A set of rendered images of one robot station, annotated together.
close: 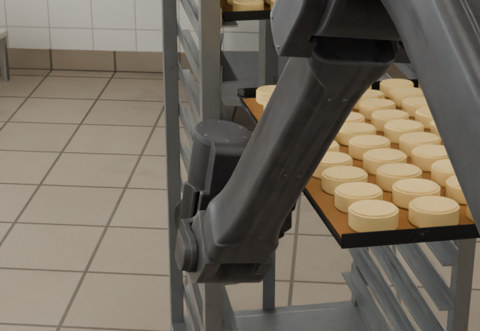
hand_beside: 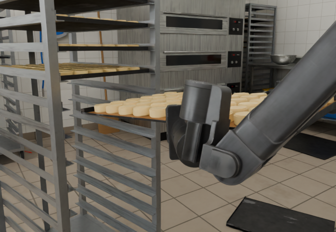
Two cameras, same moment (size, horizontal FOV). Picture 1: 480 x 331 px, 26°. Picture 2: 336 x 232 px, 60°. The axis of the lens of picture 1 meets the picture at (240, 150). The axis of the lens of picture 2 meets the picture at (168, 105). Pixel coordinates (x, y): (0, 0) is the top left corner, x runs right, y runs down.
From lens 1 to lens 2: 0.81 m
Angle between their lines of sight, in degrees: 39
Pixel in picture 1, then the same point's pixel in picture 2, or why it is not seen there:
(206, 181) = (209, 114)
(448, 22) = not seen: outside the picture
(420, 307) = (132, 201)
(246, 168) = (318, 70)
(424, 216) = not seen: hidden behind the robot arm
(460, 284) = (157, 184)
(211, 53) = (56, 96)
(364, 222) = not seen: hidden behind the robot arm
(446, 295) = (150, 190)
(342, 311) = (79, 219)
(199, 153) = (201, 96)
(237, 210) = (303, 108)
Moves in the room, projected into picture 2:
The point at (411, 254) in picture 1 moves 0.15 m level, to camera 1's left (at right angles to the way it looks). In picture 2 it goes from (123, 181) to (95, 190)
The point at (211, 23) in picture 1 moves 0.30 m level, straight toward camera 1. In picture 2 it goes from (55, 80) to (106, 91)
